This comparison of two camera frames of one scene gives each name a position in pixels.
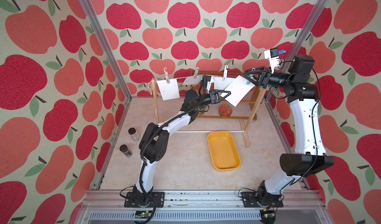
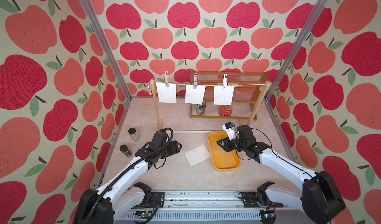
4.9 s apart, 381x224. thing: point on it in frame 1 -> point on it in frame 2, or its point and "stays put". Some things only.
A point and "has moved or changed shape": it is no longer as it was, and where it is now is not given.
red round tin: x=225 y=110 stays put
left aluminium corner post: x=102 y=35 stays put
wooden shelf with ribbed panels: x=229 y=96 stays put
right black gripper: x=263 y=79 -> x=225 y=142
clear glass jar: x=133 y=134 stays put
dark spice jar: x=124 y=148 stays put
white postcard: x=220 y=84 has moved or changed shape
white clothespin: x=225 y=73 -> x=224 y=81
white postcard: x=239 y=90 -> x=197 y=155
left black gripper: x=214 y=99 -> x=174 y=147
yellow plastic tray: x=223 y=150 stays put
